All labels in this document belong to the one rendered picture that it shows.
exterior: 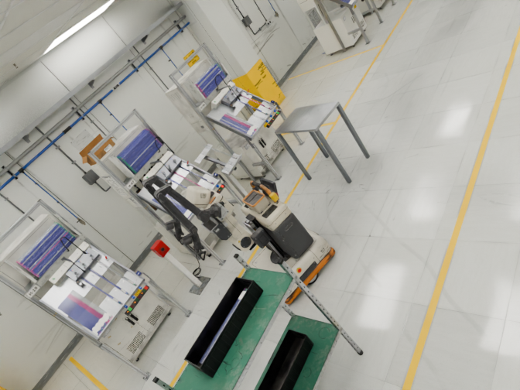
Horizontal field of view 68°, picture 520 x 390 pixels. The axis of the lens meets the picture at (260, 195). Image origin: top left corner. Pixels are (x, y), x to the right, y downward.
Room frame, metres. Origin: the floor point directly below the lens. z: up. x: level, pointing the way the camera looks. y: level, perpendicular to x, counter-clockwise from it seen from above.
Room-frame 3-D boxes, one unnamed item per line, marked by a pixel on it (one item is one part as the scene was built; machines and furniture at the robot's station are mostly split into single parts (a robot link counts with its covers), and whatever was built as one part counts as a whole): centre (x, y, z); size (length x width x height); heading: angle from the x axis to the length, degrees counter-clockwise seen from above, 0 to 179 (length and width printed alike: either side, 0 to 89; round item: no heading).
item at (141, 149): (4.59, 0.77, 1.52); 0.51 x 0.13 x 0.27; 123
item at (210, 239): (4.66, 0.89, 0.31); 0.70 x 0.65 x 0.62; 123
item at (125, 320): (3.73, 2.00, 0.66); 1.01 x 0.73 x 1.31; 33
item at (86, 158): (4.79, 1.03, 1.82); 0.68 x 0.30 x 0.20; 123
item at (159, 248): (3.88, 1.24, 0.39); 0.24 x 0.24 x 0.78; 33
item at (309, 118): (3.96, -0.94, 0.40); 0.70 x 0.45 x 0.80; 23
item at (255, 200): (3.01, 0.06, 0.87); 0.23 x 0.15 x 0.11; 14
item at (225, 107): (5.31, -0.44, 0.65); 1.01 x 0.73 x 1.29; 33
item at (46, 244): (3.90, 2.12, 0.95); 1.35 x 0.82 x 1.90; 33
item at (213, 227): (2.91, 0.46, 0.99); 0.28 x 0.16 x 0.22; 14
